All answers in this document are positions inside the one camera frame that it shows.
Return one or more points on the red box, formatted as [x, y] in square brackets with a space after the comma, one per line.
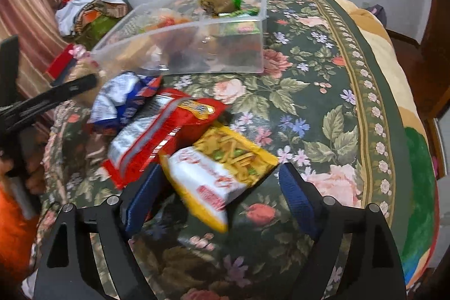
[61, 62]

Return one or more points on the person's left hand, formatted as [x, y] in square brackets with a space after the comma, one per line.
[35, 177]

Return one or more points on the green patterned cloth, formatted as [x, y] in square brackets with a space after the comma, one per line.
[103, 26]

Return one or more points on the wooden door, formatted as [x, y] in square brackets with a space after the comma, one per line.
[437, 40]

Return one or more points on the clear plastic box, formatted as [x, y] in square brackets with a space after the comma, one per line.
[228, 54]

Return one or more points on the red snack packet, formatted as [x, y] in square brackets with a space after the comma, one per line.
[165, 131]

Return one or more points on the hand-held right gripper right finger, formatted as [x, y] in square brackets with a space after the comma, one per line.
[298, 207]

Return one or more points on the yellow white snack packet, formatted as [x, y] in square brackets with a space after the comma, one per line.
[218, 170]

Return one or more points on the green snack packet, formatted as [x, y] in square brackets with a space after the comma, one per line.
[242, 28]

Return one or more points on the dark bag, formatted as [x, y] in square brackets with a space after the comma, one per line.
[376, 13]

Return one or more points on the pink rabbit toy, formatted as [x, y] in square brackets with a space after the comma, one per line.
[81, 52]

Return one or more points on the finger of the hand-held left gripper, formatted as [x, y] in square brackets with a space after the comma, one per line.
[70, 89]

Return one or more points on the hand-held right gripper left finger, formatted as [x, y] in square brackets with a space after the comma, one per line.
[140, 207]

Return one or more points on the dark floral blanket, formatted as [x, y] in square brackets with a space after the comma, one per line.
[298, 103]

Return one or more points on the pile of clothes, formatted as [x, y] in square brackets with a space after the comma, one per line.
[70, 13]

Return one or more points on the blue white snack bag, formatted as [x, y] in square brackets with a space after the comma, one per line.
[116, 103]

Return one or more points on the peach printed blanket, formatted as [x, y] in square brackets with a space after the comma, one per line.
[404, 92]

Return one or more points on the clear bag orange snacks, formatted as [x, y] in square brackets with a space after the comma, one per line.
[168, 20]

